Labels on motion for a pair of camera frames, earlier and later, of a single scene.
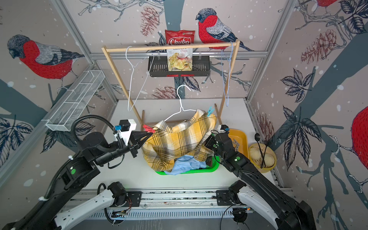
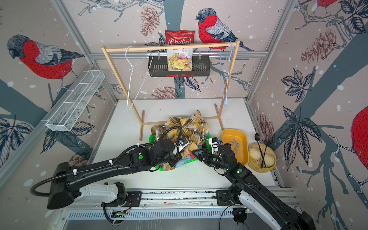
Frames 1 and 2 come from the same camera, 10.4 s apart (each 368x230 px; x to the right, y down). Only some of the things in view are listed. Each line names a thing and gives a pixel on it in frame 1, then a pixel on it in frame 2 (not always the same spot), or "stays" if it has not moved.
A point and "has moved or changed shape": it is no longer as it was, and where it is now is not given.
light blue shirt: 185,162 has moved or changed shape
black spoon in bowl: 257,137 stays
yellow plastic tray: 241,138 stays
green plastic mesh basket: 196,170 → 208,144
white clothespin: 237,144 stays
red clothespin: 148,129 → 191,155
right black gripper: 212,139 → 205,152
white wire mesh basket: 72,108 stays
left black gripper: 142,135 → 178,157
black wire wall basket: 158,67 stays
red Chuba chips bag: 179,60 stays
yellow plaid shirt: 160,150 has moved or changed shape
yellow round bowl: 255,156 stays
